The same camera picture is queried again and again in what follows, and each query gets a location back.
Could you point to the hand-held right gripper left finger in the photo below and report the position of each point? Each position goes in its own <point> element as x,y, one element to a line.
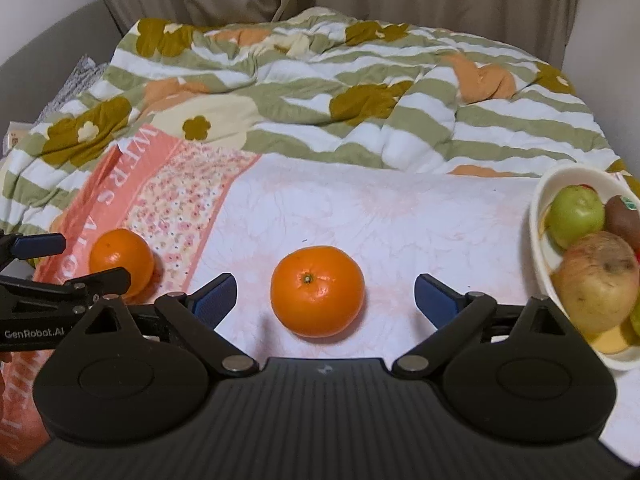
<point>215,300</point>

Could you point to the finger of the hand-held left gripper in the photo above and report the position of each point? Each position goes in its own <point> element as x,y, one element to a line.
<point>37,246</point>
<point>60,282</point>

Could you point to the large orange mandarin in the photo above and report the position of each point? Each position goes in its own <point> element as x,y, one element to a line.
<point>317,290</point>

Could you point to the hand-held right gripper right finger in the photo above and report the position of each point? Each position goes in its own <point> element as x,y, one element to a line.
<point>436,299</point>

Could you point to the cream plate with cartoon print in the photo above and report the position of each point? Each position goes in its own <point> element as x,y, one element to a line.
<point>542,260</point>

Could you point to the green striped floral blanket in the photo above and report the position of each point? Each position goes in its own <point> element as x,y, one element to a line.
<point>325,95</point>

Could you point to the yellow-red apple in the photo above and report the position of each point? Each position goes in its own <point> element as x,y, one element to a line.
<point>597,285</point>

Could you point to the small cardboard box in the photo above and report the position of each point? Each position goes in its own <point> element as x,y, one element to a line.
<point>19,137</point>

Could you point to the brown kiwi with sticker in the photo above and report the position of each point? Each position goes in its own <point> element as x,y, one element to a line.
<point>625,222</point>

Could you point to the beige upholstered headboard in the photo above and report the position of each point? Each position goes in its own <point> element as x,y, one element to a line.
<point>55,35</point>

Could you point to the green apple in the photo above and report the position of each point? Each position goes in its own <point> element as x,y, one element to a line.
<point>575,216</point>
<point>635,318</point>

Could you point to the red cherry tomato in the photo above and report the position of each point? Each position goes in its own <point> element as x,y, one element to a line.
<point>586,188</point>

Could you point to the grey patterned cloth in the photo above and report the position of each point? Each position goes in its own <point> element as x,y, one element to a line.
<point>75,82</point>

